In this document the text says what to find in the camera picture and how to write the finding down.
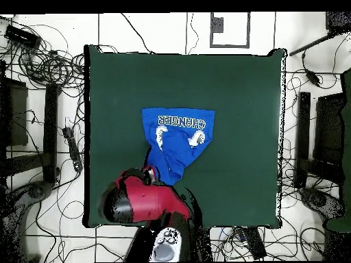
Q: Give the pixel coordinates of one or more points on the dark green table cloth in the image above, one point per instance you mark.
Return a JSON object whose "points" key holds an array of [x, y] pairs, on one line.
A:
{"points": [[233, 96]]}

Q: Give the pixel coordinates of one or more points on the black speckled block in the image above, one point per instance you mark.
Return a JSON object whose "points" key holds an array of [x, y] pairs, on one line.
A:
{"points": [[338, 22]]}

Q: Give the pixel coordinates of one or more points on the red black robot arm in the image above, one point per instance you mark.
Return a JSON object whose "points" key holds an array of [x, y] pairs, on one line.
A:
{"points": [[153, 202]]}

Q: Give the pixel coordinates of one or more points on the small dark box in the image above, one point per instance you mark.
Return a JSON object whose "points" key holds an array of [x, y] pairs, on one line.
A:
{"points": [[218, 24]]}

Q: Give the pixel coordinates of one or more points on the blue printed t-shirt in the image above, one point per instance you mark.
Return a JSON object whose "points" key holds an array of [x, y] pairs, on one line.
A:
{"points": [[175, 153]]}

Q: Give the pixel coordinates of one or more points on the black rod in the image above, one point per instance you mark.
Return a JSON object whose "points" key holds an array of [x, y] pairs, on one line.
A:
{"points": [[310, 45]]}

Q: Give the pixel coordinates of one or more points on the black stand leg with caster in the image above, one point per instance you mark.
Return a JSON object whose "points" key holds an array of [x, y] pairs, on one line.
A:
{"points": [[35, 191], [318, 200]]}

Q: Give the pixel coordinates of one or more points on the black upright bar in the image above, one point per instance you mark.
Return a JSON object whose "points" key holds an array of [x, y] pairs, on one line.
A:
{"points": [[303, 137], [50, 131]]}

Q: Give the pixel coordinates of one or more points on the grey square frame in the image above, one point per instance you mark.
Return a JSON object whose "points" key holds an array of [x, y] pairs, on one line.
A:
{"points": [[248, 30]]}

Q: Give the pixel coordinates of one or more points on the dark flat panel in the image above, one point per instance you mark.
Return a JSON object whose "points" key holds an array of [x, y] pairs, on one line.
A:
{"points": [[329, 128], [16, 115]]}

